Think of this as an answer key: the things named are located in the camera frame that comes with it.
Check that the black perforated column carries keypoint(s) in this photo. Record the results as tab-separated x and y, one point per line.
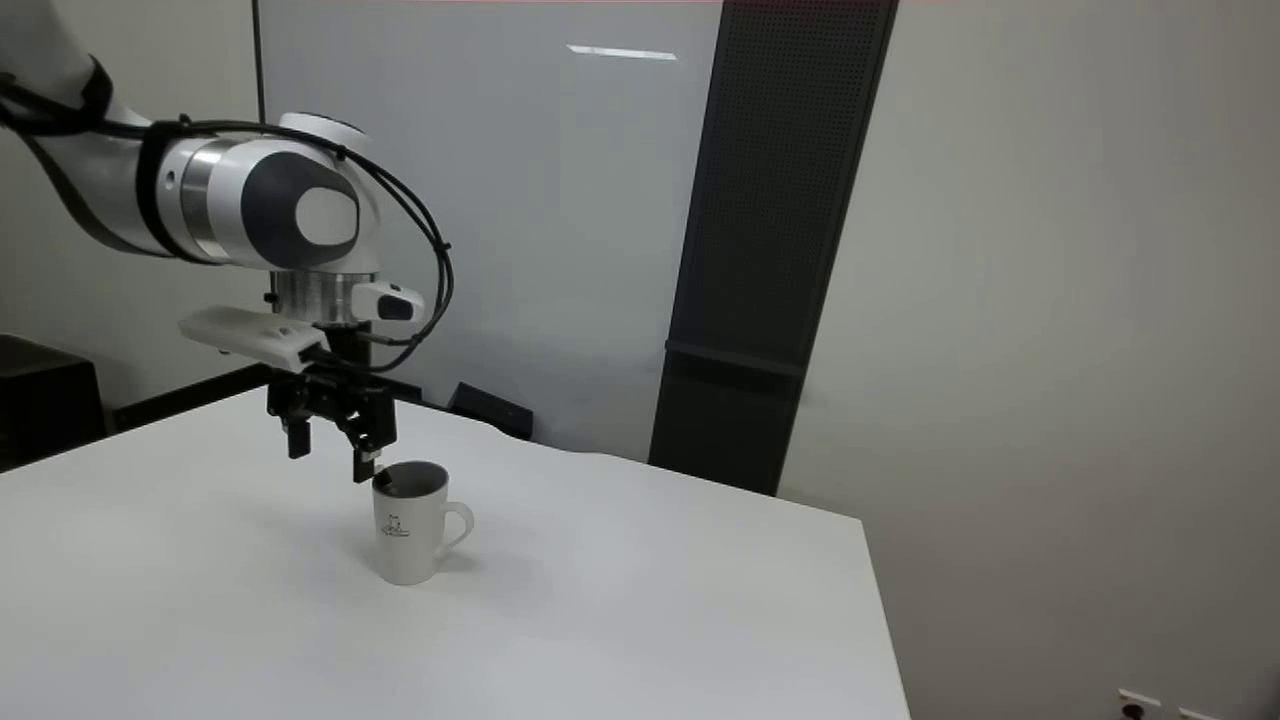
760	250

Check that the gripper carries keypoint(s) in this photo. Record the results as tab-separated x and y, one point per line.
335	388

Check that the black angled plate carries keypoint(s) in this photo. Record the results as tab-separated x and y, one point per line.
492	410

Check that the black box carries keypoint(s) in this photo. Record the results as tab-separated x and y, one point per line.
45	400

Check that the grey partition panel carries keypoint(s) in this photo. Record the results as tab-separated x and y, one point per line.
560	250

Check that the white mug with print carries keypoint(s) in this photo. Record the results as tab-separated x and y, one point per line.
405	535

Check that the thin black pole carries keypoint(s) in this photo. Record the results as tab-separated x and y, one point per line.
259	60

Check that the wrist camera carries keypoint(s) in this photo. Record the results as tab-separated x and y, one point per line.
250	333

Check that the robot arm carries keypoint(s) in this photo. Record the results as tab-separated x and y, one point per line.
270	200

